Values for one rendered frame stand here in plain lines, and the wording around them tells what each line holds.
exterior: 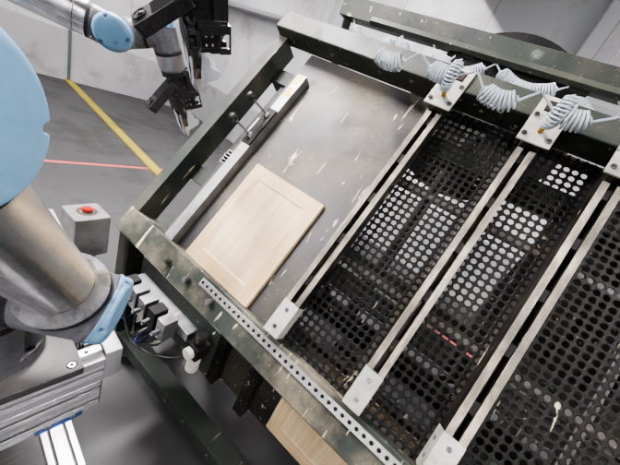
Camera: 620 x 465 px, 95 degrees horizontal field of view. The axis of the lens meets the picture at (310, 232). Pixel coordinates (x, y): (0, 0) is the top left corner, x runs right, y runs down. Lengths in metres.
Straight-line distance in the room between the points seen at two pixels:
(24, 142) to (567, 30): 4.64
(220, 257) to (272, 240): 0.23
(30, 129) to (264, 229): 0.96
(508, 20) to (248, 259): 4.31
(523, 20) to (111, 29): 4.41
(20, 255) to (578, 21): 4.72
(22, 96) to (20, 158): 0.04
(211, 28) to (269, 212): 0.70
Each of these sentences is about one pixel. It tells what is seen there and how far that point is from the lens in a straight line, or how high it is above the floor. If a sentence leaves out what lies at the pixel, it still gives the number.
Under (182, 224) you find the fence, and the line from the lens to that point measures 1.33.
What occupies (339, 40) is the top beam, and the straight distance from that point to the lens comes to 1.52.
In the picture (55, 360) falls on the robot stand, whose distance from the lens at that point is 0.76.
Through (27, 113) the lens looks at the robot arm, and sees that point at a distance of 0.26.
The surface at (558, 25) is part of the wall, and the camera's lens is 4.70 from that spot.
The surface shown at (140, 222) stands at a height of 0.88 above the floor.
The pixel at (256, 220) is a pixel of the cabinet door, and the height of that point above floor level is 1.13.
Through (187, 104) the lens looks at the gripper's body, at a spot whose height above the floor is 1.46.
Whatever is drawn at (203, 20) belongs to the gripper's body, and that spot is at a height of 1.68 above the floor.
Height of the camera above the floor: 1.64
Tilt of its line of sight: 24 degrees down
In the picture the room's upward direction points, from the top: 25 degrees clockwise
